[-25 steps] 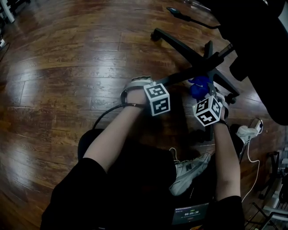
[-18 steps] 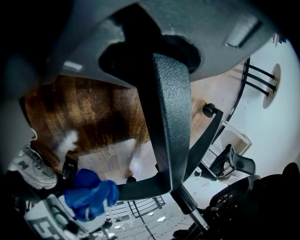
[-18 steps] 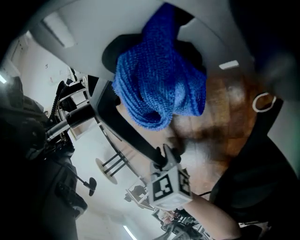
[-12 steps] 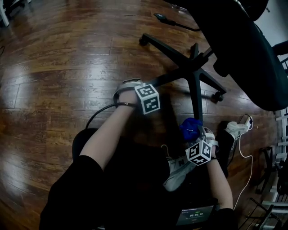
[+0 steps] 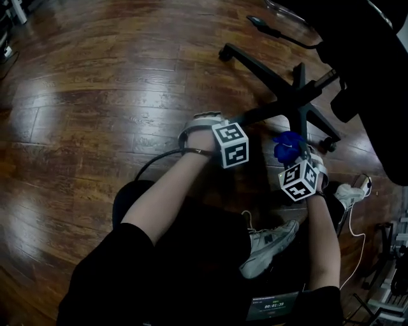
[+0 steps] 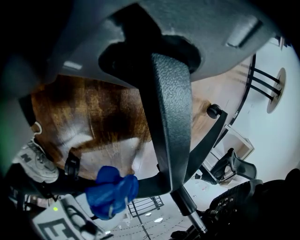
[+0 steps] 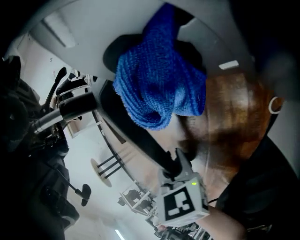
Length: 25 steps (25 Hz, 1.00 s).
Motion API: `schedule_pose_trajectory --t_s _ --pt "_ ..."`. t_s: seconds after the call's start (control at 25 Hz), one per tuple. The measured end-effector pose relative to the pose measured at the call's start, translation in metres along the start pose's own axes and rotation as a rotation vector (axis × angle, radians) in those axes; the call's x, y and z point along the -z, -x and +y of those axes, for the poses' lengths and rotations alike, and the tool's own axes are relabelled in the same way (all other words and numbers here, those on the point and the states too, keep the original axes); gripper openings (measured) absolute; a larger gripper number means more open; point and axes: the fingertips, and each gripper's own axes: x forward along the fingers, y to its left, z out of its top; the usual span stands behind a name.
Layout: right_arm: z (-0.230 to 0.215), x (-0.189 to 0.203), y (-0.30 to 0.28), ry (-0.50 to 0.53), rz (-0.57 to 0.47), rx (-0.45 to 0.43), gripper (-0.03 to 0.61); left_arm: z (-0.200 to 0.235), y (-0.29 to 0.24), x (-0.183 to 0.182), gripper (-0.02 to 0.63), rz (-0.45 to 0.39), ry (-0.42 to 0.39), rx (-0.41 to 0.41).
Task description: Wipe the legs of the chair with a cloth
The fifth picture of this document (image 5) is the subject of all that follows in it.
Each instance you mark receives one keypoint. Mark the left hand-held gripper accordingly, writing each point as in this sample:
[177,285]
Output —
[232,149]

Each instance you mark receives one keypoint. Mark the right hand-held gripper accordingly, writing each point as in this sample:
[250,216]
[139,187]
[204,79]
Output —
[298,183]

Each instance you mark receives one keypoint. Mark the blue cloth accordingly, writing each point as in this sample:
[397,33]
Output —
[287,149]

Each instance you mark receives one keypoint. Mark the black office chair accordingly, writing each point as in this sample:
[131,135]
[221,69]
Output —
[366,47]

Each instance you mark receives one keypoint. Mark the person's right forearm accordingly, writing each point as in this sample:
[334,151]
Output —
[322,248]

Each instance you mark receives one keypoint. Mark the person's left forearm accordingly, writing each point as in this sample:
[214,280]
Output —
[162,203]

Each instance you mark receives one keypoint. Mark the black mesh chrome chair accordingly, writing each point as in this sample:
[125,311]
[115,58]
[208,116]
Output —
[280,9]

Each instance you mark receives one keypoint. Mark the person's left hand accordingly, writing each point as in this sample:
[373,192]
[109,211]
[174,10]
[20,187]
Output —
[202,140]

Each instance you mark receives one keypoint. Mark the person's white sneaker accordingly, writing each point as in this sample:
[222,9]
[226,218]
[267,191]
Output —
[267,251]
[349,194]

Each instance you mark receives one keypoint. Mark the person's black trousers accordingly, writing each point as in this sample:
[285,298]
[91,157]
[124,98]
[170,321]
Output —
[134,197]

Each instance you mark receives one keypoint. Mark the black smartphone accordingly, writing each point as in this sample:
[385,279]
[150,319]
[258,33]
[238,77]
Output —
[274,305]

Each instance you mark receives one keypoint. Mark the black metal rack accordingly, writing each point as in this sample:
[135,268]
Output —
[392,280]

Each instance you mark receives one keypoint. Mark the person's black shirt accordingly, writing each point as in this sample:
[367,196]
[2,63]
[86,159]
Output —
[127,286]

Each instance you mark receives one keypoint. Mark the white power strip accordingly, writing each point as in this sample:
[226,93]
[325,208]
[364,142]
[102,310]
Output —
[7,51]

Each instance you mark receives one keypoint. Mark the white desk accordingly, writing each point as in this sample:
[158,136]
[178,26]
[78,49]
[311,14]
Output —
[19,12]

